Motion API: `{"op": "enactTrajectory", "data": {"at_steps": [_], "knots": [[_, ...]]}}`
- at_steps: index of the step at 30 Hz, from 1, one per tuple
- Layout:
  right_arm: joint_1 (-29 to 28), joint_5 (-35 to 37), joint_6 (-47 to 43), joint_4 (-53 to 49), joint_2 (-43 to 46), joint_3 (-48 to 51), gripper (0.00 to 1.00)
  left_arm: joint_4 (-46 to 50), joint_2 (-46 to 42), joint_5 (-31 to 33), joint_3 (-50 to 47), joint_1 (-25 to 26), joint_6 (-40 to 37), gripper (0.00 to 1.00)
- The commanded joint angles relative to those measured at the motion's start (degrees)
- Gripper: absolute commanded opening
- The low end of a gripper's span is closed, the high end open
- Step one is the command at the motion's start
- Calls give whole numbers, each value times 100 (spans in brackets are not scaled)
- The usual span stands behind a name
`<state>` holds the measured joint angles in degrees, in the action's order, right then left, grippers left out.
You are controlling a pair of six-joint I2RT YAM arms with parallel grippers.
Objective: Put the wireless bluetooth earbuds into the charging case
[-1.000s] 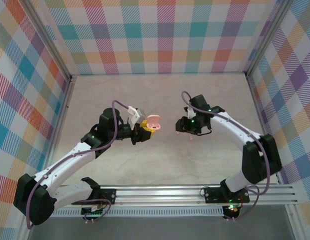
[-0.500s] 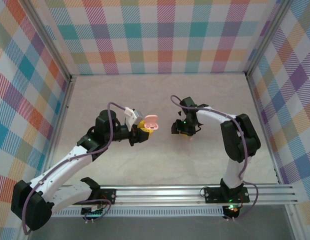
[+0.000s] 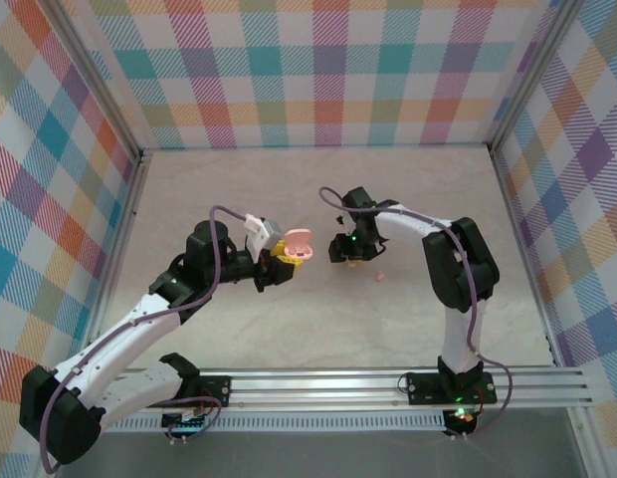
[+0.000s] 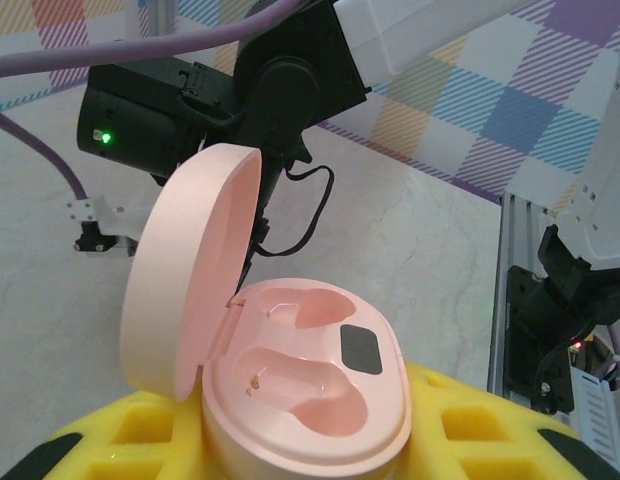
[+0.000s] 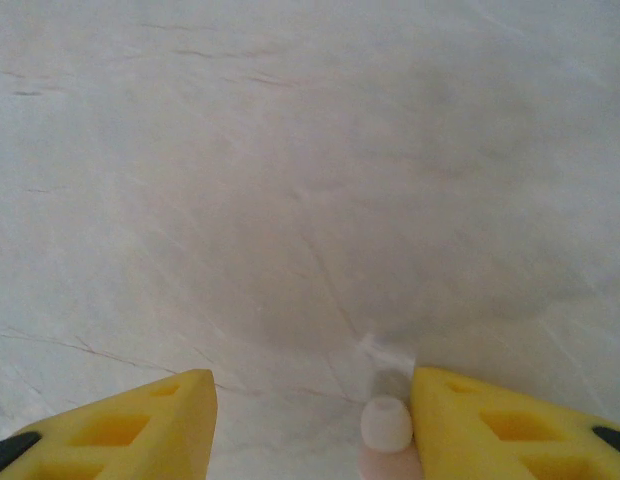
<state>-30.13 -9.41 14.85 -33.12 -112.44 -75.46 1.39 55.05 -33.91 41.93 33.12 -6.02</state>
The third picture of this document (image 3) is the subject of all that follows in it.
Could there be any pink earbud charging case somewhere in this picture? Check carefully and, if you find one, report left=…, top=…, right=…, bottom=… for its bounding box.
left=283, top=227, right=317, bottom=261

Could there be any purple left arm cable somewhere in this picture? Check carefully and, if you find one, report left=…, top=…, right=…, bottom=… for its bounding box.
left=39, top=204, right=250, bottom=474

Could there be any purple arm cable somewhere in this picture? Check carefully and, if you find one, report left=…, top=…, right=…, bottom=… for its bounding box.
left=318, top=186, right=514, bottom=442
left=39, top=204, right=250, bottom=474

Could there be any aluminium side rail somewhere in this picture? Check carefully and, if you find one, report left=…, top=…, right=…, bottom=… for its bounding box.
left=82, top=148, right=154, bottom=353
left=487, top=143, right=603, bottom=478

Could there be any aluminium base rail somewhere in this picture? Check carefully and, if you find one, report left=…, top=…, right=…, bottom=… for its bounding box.
left=123, top=366, right=596, bottom=413

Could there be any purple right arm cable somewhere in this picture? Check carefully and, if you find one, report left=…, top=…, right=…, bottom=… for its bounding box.
left=318, top=186, right=514, bottom=442

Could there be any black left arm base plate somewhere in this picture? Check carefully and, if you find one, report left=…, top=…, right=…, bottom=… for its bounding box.
left=181, top=375, right=234, bottom=407

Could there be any white slotted cable duct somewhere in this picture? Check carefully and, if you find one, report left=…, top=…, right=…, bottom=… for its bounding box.
left=108, top=413, right=447, bottom=433

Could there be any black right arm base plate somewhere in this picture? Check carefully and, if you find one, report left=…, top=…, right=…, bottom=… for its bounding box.
left=406, top=370, right=498, bottom=405

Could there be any aluminium corner post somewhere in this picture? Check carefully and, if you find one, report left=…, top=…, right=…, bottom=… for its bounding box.
left=487, top=0, right=588, bottom=158
left=37, top=0, right=155, bottom=160

